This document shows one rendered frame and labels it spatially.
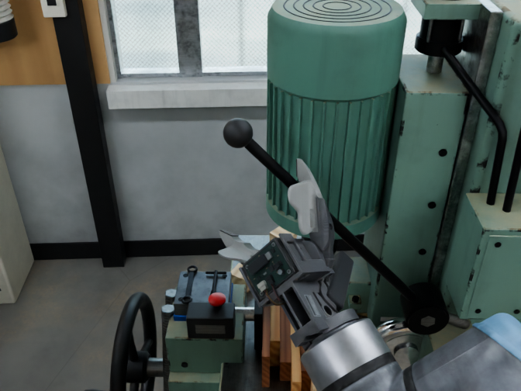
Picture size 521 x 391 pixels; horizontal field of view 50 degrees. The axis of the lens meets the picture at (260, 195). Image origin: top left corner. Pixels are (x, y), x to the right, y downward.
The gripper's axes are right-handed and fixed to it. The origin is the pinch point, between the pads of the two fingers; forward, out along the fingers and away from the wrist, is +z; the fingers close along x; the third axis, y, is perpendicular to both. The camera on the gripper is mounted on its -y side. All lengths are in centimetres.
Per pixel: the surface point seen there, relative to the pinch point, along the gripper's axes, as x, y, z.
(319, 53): -17.7, 2.8, 7.0
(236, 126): -6.7, 9.3, 3.8
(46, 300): 159, -84, 75
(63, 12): 57, -51, 127
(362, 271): 5.8, -28.5, -9.1
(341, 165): -8.8, -7.3, -1.2
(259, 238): 30, -46, 15
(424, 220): -10.0, -20.3, -10.5
